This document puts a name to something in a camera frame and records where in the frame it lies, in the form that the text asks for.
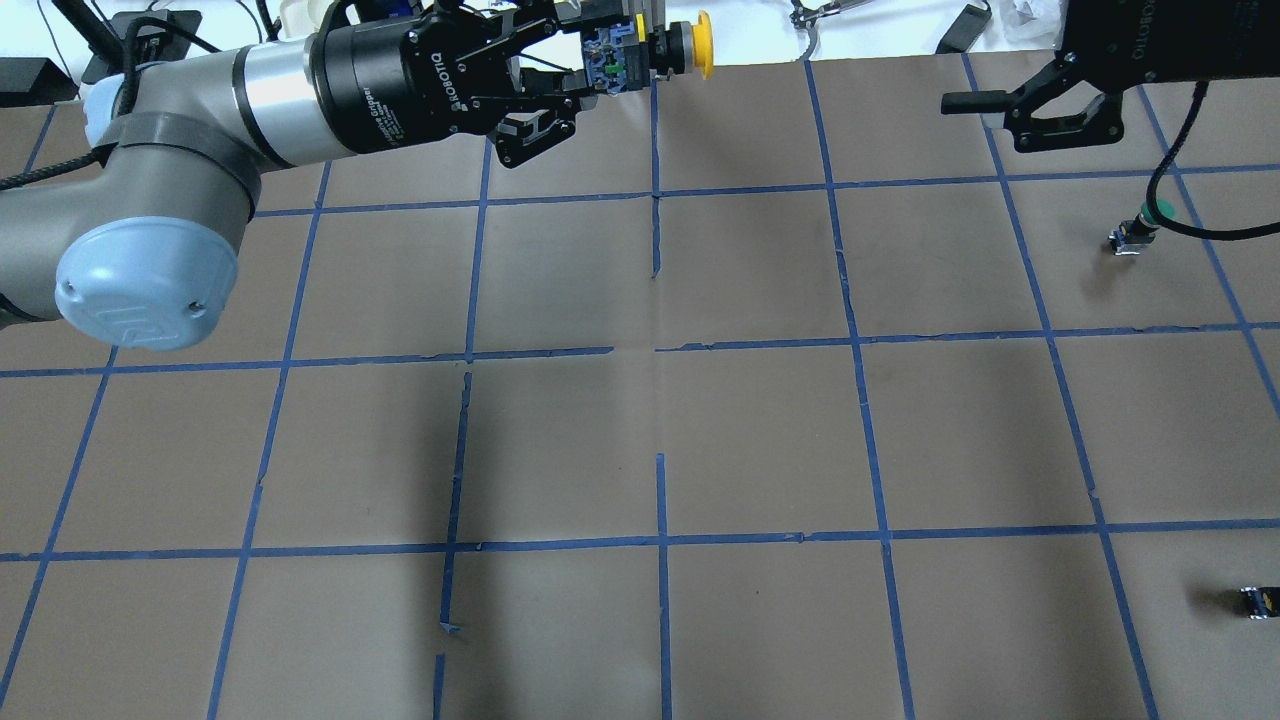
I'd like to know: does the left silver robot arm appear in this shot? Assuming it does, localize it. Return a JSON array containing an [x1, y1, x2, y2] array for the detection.
[[1, 1, 701, 351]]

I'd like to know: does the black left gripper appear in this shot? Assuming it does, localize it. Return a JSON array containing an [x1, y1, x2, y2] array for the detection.
[[308, 1, 641, 167]]

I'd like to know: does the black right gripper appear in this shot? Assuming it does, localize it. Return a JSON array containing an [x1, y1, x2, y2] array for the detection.
[[940, 1, 1279, 152]]

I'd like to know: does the green push button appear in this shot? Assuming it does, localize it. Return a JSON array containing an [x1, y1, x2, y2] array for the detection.
[[1106, 199, 1178, 258]]

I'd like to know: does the yellow push button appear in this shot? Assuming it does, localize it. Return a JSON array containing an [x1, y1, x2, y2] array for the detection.
[[582, 10, 716, 95]]

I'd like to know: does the black power adapter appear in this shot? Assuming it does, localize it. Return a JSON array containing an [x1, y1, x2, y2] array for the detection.
[[934, 1, 993, 55]]

